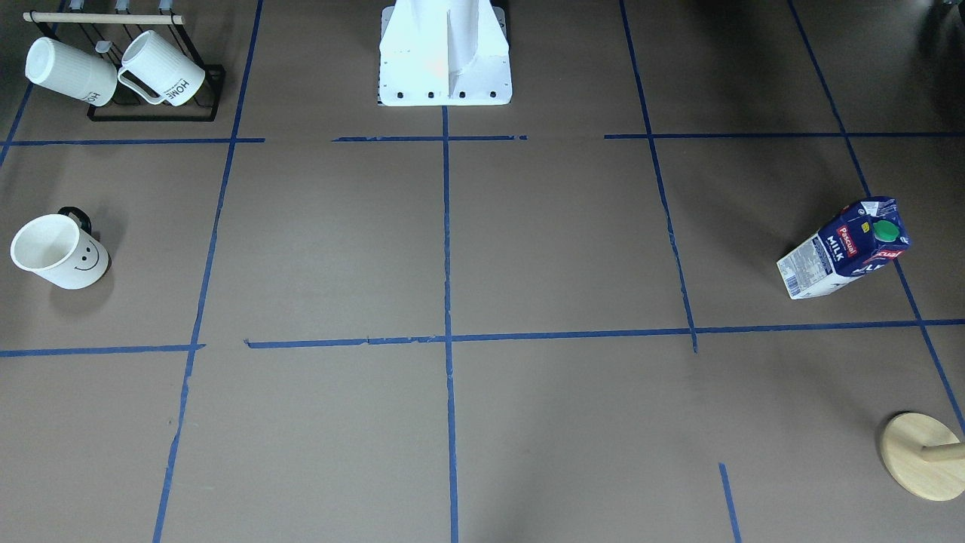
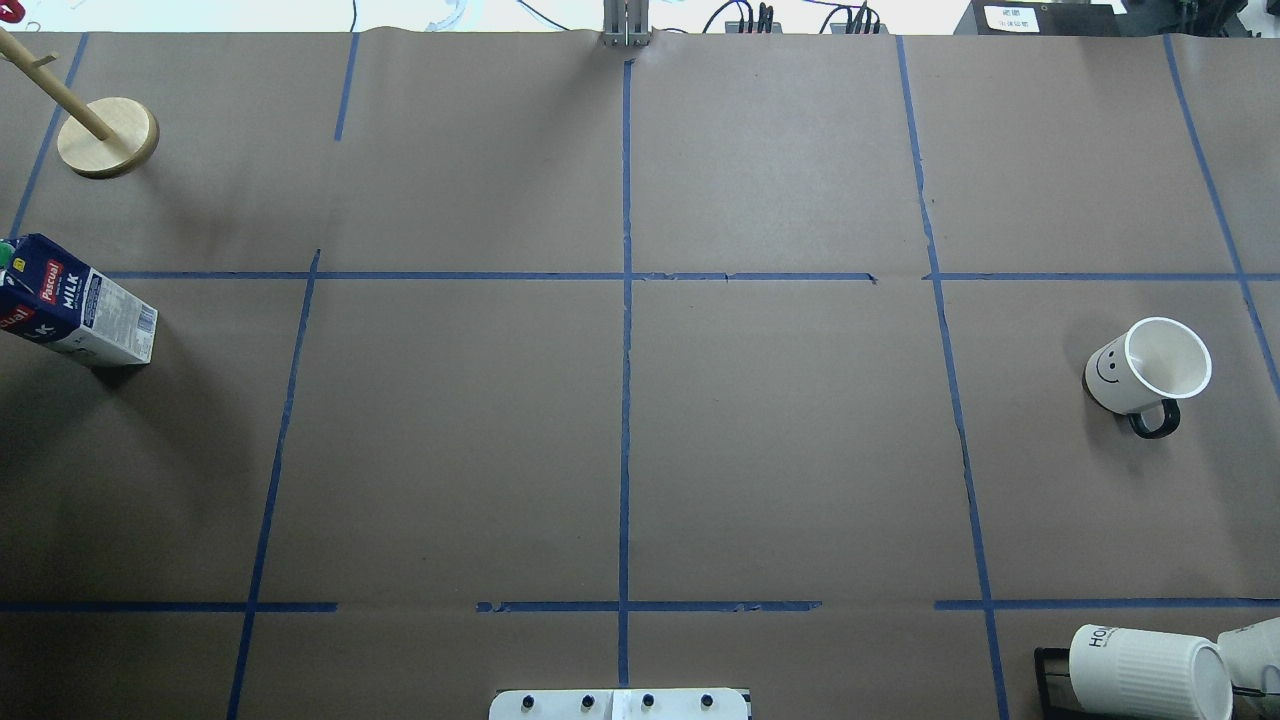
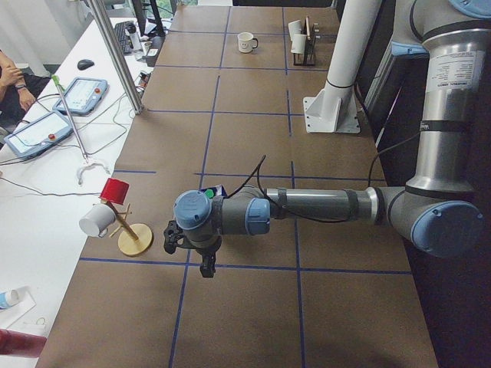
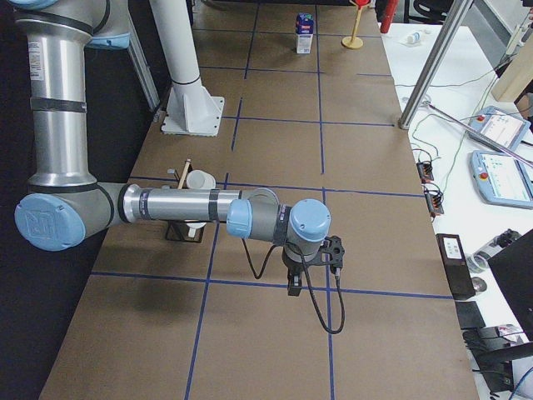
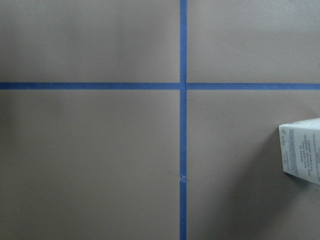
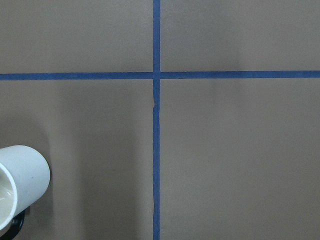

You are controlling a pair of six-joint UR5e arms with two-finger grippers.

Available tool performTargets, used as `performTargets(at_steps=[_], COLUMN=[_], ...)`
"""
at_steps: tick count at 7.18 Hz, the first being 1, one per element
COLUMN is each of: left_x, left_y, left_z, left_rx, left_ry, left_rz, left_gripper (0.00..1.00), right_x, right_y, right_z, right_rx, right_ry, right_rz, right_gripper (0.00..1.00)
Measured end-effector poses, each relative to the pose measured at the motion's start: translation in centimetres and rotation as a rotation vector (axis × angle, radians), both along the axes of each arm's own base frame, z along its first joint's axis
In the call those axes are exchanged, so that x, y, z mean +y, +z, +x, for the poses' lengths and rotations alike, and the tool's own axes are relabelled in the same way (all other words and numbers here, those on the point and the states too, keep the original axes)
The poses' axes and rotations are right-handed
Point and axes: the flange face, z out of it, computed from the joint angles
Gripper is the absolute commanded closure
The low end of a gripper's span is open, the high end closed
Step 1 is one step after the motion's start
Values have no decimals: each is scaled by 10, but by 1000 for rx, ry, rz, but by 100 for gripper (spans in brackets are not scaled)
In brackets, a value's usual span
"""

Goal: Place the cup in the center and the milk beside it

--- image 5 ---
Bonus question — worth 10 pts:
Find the blue white milk carton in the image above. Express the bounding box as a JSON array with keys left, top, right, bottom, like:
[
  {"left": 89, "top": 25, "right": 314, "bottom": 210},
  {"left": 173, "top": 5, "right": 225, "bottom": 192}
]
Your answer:
[{"left": 278, "top": 118, "right": 320, "bottom": 185}]

